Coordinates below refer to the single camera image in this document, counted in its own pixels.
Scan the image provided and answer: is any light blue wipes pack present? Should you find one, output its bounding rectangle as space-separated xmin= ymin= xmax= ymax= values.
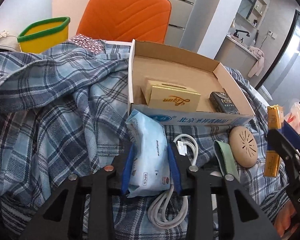
xmin=126 ymin=109 xmax=171 ymax=198

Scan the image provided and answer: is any gold and blue packet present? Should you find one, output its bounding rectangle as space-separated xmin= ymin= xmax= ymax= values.
xmin=263 ymin=105 xmax=284 ymax=178

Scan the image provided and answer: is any beige round perforated disc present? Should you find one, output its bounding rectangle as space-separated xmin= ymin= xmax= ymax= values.
xmin=229 ymin=126 xmax=258 ymax=168

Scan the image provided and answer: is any gold and red carton box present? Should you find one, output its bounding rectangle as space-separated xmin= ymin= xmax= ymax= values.
xmin=141 ymin=80 xmax=201 ymax=112

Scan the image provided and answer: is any black small packet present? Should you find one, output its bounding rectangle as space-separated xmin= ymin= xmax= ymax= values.
xmin=209 ymin=92 xmax=239 ymax=114

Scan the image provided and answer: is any right hand of person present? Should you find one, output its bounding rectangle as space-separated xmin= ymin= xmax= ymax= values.
xmin=274 ymin=200 xmax=296 ymax=237

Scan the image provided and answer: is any pink towel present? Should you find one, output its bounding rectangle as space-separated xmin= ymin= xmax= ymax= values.
xmin=248 ymin=46 xmax=264 ymax=78

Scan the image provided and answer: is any open cardboard box tray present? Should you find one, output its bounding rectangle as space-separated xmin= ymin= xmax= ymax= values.
xmin=127 ymin=40 xmax=255 ymax=126

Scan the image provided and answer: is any blue plaid blanket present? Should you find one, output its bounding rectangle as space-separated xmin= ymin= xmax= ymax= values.
xmin=0 ymin=39 xmax=291 ymax=240

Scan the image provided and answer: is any bathroom vanity cabinet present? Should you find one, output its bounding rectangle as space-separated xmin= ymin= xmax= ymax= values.
xmin=215 ymin=35 xmax=257 ymax=79

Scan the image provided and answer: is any black faucet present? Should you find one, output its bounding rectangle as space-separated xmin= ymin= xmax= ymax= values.
xmin=233 ymin=29 xmax=250 ymax=38

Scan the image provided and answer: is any red white patterned cloth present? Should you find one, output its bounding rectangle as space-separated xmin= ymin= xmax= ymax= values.
xmin=69 ymin=34 xmax=105 ymax=54

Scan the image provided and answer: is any orange quilted chair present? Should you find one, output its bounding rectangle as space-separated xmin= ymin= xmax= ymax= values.
xmin=76 ymin=0 xmax=172 ymax=43

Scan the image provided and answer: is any yellow bin with green rim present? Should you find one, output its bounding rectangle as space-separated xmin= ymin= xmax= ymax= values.
xmin=17 ymin=16 xmax=70 ymax=54

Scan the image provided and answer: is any white coiled usb cable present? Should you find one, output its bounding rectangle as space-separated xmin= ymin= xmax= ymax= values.
xmin=147 ymin=133 xmax=199 ymax=229

